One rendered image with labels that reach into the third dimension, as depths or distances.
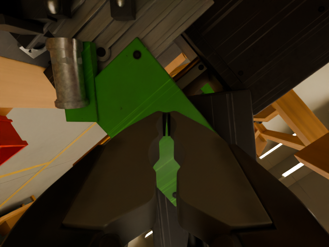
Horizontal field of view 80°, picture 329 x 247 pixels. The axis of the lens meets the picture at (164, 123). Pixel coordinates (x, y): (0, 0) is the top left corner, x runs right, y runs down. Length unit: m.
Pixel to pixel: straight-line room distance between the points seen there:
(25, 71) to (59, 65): 0.26
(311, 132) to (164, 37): 0.94
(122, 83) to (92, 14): 0.09
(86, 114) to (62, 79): 0.06
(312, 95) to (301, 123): 8.95
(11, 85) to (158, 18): 0.36
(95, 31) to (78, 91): 0.08
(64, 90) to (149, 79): 0.10
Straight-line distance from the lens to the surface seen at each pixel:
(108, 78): 0.26
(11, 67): 0.48
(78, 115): 0.29
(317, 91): 10.13
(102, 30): 0.29
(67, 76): 0.25
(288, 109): 1.07
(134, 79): 0.26
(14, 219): 6.46
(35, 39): 0.33
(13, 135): 0.77
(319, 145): 0.83
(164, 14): 0.27
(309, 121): 1.10
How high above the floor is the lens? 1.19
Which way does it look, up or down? 6 degrees down
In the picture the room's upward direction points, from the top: 142 degrees clockwise
